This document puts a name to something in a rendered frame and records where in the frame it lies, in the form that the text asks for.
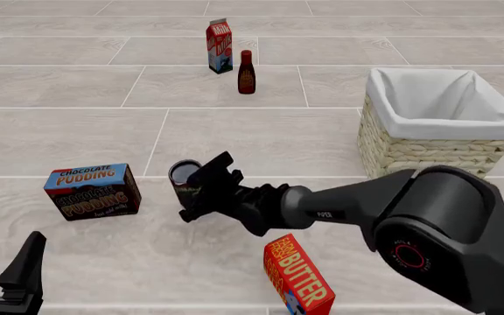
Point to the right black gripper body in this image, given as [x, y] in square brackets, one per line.
[222, 192]

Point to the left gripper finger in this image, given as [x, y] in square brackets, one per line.
[24, 265]

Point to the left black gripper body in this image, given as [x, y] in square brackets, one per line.
[2, 305]

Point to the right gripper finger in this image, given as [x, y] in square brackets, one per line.
[193, 212]
[214, 164]

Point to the dark tomato sauce can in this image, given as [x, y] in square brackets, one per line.
[181, 174]

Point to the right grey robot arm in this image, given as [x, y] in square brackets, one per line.
[431, 223]

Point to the dark red sauce bottle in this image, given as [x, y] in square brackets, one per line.
[246, 77]

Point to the woven basket with white liner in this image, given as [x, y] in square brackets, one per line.
[427, 108]

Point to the chocolate pudding box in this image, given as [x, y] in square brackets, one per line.
[92, 193]

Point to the red white milk carton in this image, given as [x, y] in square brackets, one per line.
[219, 49]

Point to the red butter box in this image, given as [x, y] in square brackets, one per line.
[298, 279]

